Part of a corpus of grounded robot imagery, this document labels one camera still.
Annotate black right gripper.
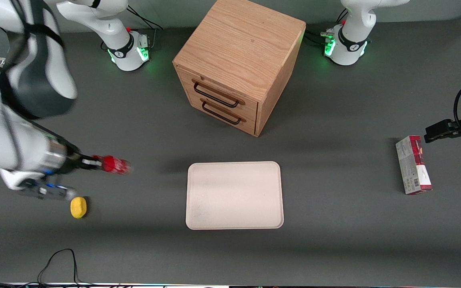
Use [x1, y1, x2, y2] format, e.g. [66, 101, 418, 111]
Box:
[59, 144, 104, 175]

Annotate red coke bottle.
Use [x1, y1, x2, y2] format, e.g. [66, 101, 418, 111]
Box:
[93, 155, 132, 176]

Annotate beige rectangular tray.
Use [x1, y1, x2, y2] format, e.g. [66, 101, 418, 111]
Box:
[185, 161, 285, 230]

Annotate yellow lemon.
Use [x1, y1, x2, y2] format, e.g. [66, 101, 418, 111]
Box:
[70, 196, 88, 219]

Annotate grey and red carton box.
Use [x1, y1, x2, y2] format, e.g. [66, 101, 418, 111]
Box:
[395, 135, 433, 196]

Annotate wooden drawer front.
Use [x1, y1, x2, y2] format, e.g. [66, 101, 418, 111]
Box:
[179, 71, 259, 117]
[190, 95, 258, 135]

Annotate wooden drawer cabinet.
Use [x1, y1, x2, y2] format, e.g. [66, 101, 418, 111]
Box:
[172, 0, 307, 138]

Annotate black looped floor cable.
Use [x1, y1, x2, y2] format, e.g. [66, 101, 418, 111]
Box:
[0, 248, 99, 288]

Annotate black drawer handle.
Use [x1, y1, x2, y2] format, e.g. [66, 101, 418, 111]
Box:
[200, 99, 247, 125]
[192, 80, 246, 108]

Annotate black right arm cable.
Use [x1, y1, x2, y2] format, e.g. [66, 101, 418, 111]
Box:
[0, 0, 65, 120]

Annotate black right base cables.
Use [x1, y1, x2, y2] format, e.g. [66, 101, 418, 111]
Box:
[123, 6, 164, 32]

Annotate black base cables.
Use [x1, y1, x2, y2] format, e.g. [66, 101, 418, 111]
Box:
[123, 6, 164, 32]
[304, 8, 350, 47]

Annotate black left base cables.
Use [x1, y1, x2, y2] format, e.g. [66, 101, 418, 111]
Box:
[304, 8, 350, 47]

